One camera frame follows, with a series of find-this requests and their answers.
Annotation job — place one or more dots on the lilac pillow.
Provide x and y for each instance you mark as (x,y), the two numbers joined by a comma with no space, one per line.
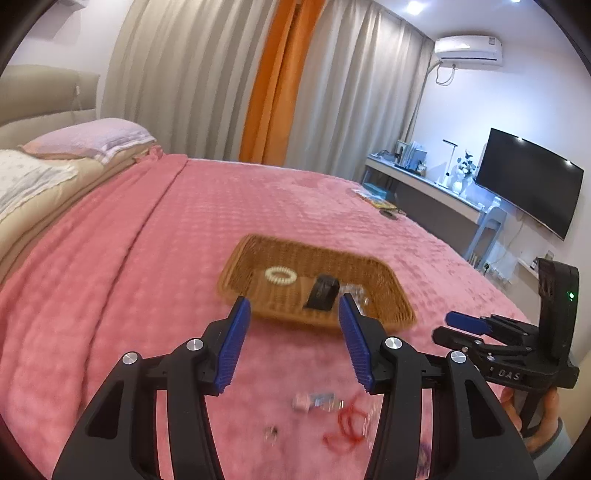
(99,140)

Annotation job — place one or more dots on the white desk lamp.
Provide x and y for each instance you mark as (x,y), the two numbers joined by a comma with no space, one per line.
(444,178)

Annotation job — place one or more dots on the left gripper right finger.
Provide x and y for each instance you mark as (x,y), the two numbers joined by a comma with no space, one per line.
(473,437)

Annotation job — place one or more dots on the beige upholstered headboard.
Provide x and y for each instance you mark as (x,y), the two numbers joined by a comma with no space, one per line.
(37,99)

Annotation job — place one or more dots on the black wall television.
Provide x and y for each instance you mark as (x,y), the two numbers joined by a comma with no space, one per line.
(537,181)

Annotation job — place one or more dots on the white floral pillow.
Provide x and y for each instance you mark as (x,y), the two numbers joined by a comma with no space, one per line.
(23,177)

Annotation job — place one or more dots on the white desk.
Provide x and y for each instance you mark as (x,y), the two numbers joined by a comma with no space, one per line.
(439,211)

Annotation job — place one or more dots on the small potted plant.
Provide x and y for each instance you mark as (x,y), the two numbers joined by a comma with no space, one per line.
(464,173)

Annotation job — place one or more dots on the pink hair clip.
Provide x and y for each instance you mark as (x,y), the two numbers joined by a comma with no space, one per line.
(303,402)

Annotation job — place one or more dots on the brown wicker basket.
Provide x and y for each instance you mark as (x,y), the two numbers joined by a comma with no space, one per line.
(277,275)

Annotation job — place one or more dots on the orange curtain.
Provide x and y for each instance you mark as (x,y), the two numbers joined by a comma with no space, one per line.
(274,94)

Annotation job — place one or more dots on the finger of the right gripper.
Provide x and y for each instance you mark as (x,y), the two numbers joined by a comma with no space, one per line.
(468,323)

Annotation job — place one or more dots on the pink plush bed blanket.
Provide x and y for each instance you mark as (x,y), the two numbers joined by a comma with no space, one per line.
(134,266)

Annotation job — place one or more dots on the grey right sleeve forearm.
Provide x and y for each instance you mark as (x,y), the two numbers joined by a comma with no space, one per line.
(549,456)

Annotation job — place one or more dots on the beige curtains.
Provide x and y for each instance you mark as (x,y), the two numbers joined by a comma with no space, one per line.
(185,70)

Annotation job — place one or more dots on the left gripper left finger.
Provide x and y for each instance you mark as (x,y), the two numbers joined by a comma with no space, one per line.
(116,438)

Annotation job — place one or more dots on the white air conditioner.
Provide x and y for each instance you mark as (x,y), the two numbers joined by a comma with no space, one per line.
(469,50)

